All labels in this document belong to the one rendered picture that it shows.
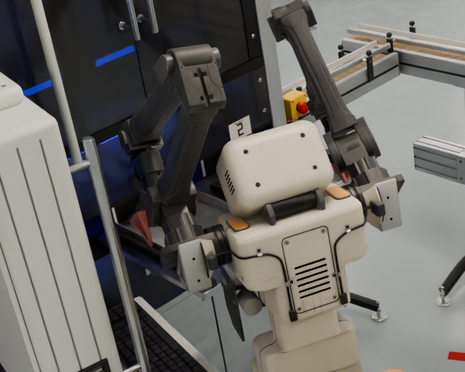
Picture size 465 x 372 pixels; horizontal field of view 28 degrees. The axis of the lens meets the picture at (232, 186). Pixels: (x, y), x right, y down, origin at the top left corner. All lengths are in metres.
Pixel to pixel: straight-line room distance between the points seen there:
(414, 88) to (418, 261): 1.82
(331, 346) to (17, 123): 0.85
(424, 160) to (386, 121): 1.51
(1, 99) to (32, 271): 0.33
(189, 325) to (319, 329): 0.93
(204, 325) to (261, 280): 1.11
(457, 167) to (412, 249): 0.58
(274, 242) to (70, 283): 0.41
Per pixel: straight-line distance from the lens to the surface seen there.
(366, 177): 2.01
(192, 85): 1.70
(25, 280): 1.83
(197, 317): 2.93
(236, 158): 1.85
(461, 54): 3.36
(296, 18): 2.17
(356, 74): 3.32
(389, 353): 3.46
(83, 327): 1.93
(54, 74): 2.29
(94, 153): 1.79
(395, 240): 4.08
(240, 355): 3.13
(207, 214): 2.66
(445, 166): 3.60
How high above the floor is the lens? 2.18
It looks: 28 degrees down
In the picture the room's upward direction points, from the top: 10 degrees counter-clockwise
